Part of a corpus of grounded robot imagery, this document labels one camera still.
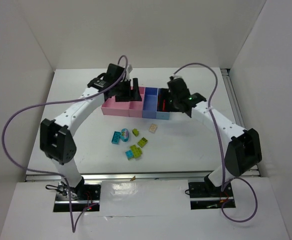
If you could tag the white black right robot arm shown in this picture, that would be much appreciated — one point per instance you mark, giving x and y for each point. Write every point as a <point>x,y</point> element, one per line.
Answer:
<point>225,129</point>

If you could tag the teal long lego brick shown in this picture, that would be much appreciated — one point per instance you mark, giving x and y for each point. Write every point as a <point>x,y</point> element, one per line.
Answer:
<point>116,138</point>

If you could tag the red lego brick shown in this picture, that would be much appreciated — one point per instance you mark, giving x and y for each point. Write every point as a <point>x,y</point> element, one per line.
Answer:
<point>163,104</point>

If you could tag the large pink container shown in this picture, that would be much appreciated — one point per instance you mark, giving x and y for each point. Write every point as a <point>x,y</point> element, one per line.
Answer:
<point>113,108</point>

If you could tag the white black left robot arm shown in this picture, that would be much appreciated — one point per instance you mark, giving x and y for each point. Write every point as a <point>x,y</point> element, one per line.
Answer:
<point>56,135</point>

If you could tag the small green lego brick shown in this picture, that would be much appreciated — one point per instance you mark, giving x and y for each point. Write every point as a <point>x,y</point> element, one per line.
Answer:
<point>135,132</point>

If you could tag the beige lego brick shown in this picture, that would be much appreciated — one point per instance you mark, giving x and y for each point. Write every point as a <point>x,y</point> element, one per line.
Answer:
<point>153,128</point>

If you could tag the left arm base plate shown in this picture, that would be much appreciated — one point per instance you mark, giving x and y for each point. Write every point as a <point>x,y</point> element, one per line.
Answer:
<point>89,197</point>

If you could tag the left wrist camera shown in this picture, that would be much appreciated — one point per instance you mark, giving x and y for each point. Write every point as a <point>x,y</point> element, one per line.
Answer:
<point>129,68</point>

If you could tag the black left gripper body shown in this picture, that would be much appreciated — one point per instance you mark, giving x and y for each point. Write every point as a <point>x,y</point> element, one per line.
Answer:
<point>124,90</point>

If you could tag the narrow pink container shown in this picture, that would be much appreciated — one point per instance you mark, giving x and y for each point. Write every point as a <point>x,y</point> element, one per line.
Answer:
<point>136,107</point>

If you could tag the aluminium right rail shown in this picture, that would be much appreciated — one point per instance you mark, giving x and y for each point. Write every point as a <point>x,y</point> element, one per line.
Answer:
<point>231,87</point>

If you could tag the light blue container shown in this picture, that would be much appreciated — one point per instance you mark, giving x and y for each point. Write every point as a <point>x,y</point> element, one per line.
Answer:
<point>163,115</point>

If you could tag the green square lego brick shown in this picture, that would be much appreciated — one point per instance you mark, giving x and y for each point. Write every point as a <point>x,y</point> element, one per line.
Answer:
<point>142,142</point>

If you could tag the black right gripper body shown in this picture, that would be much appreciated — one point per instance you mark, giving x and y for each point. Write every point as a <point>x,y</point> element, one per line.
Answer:
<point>176,100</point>

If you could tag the teal rounded flower lego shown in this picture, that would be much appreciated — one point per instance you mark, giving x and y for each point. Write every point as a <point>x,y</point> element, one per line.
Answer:
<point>124,135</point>

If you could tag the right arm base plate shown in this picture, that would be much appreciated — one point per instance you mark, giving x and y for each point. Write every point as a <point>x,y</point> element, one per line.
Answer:
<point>203,199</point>

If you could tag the dark blue container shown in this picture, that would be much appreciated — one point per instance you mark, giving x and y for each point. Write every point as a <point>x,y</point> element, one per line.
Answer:
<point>150,103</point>

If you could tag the green teal lego stack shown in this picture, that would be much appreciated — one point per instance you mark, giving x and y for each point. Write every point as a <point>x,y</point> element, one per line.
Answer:
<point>134,152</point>

